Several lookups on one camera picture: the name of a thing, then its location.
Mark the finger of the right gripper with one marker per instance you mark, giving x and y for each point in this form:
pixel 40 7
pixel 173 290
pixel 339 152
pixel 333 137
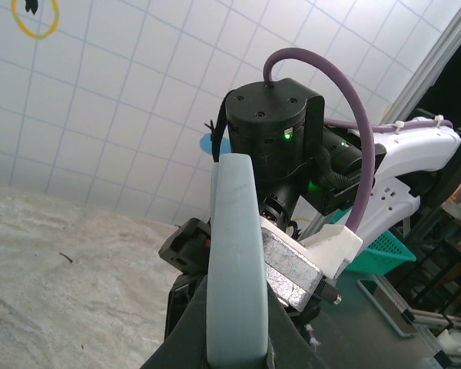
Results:
pixel 186 250

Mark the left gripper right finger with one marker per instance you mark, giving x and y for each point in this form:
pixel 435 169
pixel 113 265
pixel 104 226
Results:
pixel 284 346

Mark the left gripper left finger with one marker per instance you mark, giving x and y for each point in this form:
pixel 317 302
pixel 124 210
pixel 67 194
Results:
pixel 188 338

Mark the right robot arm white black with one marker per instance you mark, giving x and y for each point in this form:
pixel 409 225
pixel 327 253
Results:
pixel 415 161

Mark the grey metal sheet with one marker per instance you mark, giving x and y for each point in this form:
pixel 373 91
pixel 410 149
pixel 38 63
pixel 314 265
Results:
pixel 361 342

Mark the teal plastic basket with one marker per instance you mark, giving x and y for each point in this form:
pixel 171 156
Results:
pixel 384 250

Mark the aluminium frame post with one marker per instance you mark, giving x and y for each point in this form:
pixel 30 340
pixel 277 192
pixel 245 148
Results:
pixel 430 57

